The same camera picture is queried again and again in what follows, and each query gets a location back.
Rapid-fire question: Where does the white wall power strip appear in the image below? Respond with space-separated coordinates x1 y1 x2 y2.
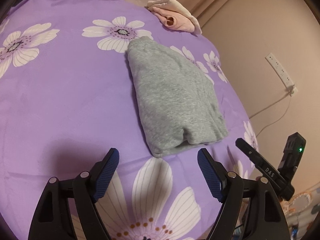
265 53 298 96

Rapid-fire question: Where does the grey New York sweatshirt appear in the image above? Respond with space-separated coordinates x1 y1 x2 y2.
127 37 228 158

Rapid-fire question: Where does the white power cable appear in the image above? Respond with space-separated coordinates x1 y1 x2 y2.
248 93 293 140

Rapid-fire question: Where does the purple floral bed sheet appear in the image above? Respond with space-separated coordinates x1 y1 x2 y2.
1 0 257 239

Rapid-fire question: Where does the folded pink cream garment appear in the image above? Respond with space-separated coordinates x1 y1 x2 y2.
146 0 202 35

